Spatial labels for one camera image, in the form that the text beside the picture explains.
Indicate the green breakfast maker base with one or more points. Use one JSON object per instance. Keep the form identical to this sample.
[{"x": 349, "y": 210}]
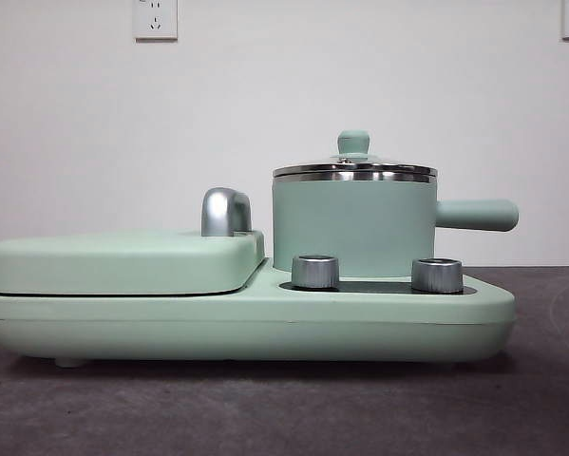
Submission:
[{"x": 265, "y": 328}]

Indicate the glass pot lid green knob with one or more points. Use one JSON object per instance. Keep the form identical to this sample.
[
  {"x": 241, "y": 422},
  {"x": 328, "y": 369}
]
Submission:
[{"x": 353, "y": 142}]

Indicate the green griddle cover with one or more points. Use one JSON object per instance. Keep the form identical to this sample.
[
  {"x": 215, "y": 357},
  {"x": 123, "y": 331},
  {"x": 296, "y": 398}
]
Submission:
[{"x": 122, "y": 266}]

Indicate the silver control knob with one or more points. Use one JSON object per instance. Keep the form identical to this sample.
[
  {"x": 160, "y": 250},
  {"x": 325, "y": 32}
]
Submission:
[
  {"x": 437, "y": 275},
  {"x": 315, "y": 273}
]

